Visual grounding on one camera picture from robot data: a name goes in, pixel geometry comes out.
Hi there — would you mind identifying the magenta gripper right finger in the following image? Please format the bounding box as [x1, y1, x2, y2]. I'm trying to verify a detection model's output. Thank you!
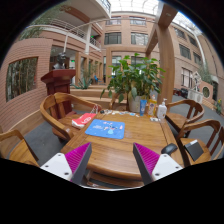
[132, 142, 184, 186]

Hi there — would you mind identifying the wooden chair left near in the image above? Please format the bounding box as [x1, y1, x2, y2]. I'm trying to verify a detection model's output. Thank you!
[0, 127, 38, 167]

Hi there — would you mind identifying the wooden pergola post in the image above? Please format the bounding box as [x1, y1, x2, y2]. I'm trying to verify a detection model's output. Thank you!
[145, 2, 177, 103]

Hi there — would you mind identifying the blue mouse pad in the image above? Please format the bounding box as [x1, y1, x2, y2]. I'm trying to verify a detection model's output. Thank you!
[85, 119, 125, 139]

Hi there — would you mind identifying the green potted plant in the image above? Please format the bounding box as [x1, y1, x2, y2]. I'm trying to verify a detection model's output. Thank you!
[101, 55, 165, 110]

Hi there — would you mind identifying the dark red wooden podium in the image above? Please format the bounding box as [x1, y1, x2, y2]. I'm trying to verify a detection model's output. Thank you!
[40, 68, 77, 116]

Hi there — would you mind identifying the dark bust statue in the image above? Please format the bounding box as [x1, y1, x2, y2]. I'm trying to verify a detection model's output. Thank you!
[53, 52, 66, 69]

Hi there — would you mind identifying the white pump bottle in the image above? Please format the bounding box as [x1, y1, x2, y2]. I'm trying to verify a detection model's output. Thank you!
[157, 98, 167, 119]

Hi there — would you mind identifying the wooden chair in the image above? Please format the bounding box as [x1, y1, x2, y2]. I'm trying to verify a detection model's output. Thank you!
[165, 99, 204, 132]
[176, 119, 224, 167]
[0, 127, 38, 167]
[40, 92, 102, 141]

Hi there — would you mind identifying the wooden chair right far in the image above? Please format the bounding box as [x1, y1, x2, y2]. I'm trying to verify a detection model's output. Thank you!
[165, 99, 204, 132]

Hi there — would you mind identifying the red and white bag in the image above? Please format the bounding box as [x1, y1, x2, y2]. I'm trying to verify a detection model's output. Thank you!
[72, 113, 96, 128]

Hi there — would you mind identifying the yellow bottle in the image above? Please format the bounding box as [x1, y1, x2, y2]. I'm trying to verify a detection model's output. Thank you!
[148, 96, 157, 117]

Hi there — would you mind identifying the wooden chair left far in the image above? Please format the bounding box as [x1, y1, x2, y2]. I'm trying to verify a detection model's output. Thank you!
[40, 92, 102, 141]

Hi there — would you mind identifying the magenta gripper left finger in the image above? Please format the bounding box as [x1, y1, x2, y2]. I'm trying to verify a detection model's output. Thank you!
[40, 142, 93, 186]

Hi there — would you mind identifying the black computer mouse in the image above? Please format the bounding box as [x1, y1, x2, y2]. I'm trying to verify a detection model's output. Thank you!
[161, 143, 177, 155]

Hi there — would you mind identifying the wooden chair right near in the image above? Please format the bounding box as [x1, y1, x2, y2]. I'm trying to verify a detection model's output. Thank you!
[176, 119, 224, 167]

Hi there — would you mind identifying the black notebook on chair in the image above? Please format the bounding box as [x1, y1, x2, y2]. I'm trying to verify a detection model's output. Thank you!
[185, 140, 204, 161]

